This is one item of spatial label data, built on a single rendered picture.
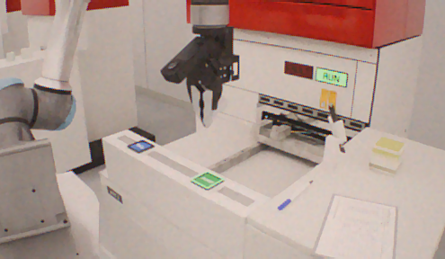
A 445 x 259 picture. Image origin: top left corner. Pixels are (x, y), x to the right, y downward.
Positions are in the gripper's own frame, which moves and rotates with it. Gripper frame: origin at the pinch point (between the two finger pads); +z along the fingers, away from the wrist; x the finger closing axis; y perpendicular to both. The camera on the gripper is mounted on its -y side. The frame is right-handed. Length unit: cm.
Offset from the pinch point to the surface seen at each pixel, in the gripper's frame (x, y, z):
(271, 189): -0.4, 26.4, 28.7
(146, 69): 315, 207, 76
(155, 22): 293, 207, 14
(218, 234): -8.0, -4.0, 22.8
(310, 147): -1, 48, 23
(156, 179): 13.0, -4.0, 17.5
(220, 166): 17.0, 23.4, 26.4
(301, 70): 11, 58, 1
